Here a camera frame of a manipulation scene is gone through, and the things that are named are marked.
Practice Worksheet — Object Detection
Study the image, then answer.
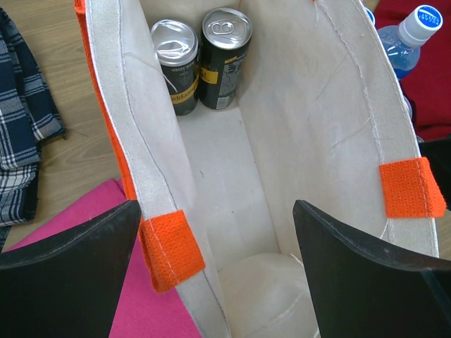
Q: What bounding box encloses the blue cap bottle from bag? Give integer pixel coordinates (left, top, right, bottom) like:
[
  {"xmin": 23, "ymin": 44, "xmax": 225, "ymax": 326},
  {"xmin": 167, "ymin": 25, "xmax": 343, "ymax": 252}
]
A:
[{"xmin": 377, "ymin": 4, "xmax": 443, "ymax": 81}]

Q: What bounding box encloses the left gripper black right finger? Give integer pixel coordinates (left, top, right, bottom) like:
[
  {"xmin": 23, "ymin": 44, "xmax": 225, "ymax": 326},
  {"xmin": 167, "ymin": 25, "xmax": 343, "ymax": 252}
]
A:
[{"xmin": 293, "ymin": 200, "xmax": 450, "ymax": 337}]

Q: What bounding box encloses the magenta folded cloth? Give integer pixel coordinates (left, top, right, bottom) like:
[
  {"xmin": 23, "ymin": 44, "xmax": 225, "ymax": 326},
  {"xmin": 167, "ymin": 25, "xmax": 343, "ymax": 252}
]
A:
[{"xmin": 10, "ymin": 179, "xmax": 201, "ymax": 338}]

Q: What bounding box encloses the beige canvas bag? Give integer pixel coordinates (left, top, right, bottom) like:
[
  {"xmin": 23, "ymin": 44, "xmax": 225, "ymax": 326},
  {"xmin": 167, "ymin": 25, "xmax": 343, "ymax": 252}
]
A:
[{"xmin": 74, "ymin": 1, "xmax": 445, "ymax": 337}]

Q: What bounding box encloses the red cloth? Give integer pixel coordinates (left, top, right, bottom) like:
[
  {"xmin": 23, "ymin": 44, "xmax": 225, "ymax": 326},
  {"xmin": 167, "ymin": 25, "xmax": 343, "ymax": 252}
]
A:
[{"xmin": 375, "ymin": 1, "xmax": 450, "ymax": 141}]

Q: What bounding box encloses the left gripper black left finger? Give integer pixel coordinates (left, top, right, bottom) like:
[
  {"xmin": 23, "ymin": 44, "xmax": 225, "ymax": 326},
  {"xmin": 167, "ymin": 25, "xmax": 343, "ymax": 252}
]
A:
[{"xmin": 1, "ymin": 201, "xmax": 141, "ymax": 337}]

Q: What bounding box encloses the plaid navy shirt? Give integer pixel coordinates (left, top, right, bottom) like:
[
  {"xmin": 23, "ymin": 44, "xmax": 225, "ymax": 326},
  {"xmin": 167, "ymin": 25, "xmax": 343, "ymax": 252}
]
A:
[{"xmin": 1, "ymin": 11, "xmax": 66, "ymax": 242}]

